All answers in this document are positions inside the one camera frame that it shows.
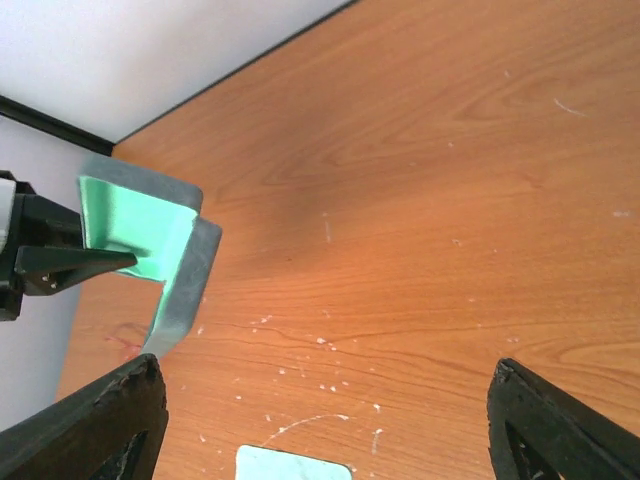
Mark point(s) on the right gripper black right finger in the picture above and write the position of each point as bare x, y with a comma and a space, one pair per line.
538, 431

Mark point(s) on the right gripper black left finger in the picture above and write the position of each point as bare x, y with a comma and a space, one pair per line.
112, 428

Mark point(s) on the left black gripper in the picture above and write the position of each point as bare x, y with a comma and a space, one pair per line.
36, 255

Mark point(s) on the grey glasses case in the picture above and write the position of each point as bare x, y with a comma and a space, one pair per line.
155, 217

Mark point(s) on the light blue cleaning cloth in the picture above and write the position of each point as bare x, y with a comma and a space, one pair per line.
258, 463

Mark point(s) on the pink transparent sunglasses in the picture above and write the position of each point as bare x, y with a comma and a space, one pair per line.
129, 338

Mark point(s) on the left black frame post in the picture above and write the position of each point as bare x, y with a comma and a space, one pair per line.
50, 125

